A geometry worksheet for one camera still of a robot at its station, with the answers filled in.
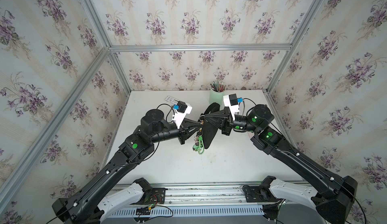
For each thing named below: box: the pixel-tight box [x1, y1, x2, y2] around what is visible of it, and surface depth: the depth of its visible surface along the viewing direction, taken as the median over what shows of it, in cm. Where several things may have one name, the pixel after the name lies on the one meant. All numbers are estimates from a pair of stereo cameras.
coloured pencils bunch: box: [210, 80, 227, 93], surface depth 106 cm
